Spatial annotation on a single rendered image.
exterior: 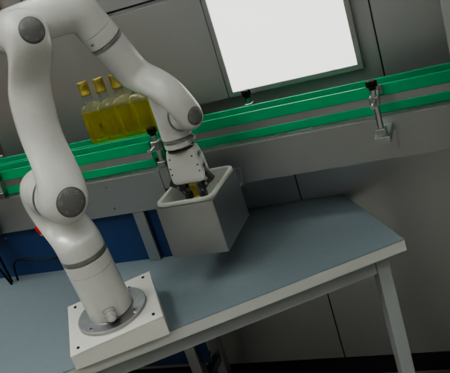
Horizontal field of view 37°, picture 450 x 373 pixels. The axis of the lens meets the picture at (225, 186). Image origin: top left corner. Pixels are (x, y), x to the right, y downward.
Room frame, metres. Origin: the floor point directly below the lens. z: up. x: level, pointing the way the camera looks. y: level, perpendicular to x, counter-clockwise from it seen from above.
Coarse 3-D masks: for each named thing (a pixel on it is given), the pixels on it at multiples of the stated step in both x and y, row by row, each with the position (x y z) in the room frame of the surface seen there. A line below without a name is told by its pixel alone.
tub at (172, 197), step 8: (216, 168) 1.86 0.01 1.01; (224, 168) 1.85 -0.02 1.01; (216, 176) 1.86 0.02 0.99; (224, 176) 1.77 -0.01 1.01; (216, 184) 1.86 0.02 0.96; (168, 192) 1.78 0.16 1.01; (176, 192) 1.82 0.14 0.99; (208, 192) 1.87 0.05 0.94; (216, 192) 1.68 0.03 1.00; (160, 200) 1.74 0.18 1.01; (168, 200) 1.77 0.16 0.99; (176, 200) 1.81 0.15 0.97; (184, 200) 1.68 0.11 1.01; (192, 200) 1.66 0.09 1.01; (200, 200) 1.66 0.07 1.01; (208, 200) 1.66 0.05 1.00
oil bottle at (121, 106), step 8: (120, 96) 2.07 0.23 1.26; (128, 96) 2.08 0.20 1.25; (112, 104) 2.08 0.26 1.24; (120, 104) 2.06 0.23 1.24; (128, 104) 2.06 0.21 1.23; (120, 112) 2.07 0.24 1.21; (128, 112) 2.06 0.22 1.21; (120, 120) 2.07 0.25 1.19; (128, 120) 2.06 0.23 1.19; (128, 128) 2.06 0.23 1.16; (136, 128) 2.06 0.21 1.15; (128, 136) 2.07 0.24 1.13
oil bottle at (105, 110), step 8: (104, 104) 2.08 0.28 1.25; (104, 112) 2.09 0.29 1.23; (112, 112) 2.08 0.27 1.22; (104, 120) 2.09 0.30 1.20; (112, 120) 2.08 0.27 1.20; (104, 128) 2.09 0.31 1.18; (112, 128) 2.08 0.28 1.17; (120, 128) 2.08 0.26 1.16; (112, 136) 2.09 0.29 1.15; (120, 136) 2.08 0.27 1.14
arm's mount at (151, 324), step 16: (144, 288) 1.64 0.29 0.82; (80, 304) 1.68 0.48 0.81; (160, 304) 1.57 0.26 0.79; (144, 320) 1.49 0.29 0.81; (160, 320) 1.48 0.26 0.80; (80, 336) 1.52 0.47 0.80; (96, 336) 1.50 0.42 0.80; (112, 336) 1.47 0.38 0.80; (128, 336) 1.47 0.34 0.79; (144, 336) 1.47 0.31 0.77; (160, 336) 1.48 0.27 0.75; (80, 352) 1.45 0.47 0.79; (96, 352) 1.46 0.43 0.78; (112, 352) 1.46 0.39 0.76; (80, 368) 1.45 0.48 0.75
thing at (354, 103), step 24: (336, 96) 1.79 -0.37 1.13; (360, 96) 1.76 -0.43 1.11; (384, 96) 1.74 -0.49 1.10; (408, 96) 1.72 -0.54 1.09; (432, 96) 1.69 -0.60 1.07; (216, 120) 1.93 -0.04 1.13; (240, 120) 1.90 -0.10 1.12; (264, 120) 1.88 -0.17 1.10; (288, 120) 1.85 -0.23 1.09; (312, 120) 1.82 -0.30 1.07; (336, 120) 1.79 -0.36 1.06; (96, 144) 2.10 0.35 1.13; (216, 144) 1.94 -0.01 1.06
